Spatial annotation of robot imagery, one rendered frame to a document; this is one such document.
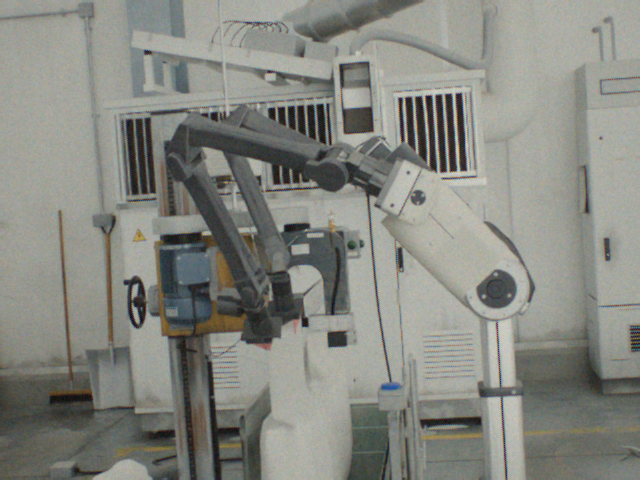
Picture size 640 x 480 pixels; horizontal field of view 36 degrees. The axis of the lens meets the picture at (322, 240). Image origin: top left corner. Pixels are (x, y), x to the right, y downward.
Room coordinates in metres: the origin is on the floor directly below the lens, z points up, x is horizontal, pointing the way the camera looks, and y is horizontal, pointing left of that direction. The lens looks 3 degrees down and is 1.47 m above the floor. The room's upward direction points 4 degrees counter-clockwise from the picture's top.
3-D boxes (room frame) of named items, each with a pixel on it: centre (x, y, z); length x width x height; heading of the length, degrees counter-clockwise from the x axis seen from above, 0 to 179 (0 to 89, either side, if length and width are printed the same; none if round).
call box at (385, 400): (3.05, -0.18, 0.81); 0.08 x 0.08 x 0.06; 83
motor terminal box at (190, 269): (2.99, 0.40, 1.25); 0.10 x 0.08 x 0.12; 108
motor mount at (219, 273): (3.15, 0.34, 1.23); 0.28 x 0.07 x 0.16; 173
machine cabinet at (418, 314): (6.47, 0.06, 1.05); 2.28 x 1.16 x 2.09; 83
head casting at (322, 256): (3.32, 0.03, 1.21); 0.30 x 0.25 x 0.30; 173
